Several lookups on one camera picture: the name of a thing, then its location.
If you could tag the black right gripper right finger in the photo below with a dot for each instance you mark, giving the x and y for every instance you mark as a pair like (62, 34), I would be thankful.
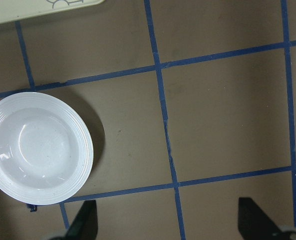
(253, 223)

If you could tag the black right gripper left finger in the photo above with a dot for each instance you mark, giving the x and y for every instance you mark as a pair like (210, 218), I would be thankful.
(85, 224)

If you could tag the white ribbed plate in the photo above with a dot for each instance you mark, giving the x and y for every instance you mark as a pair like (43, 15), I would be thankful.
(46, 150)

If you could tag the cream bear tray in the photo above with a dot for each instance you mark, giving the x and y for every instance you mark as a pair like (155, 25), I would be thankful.
(13, 10)

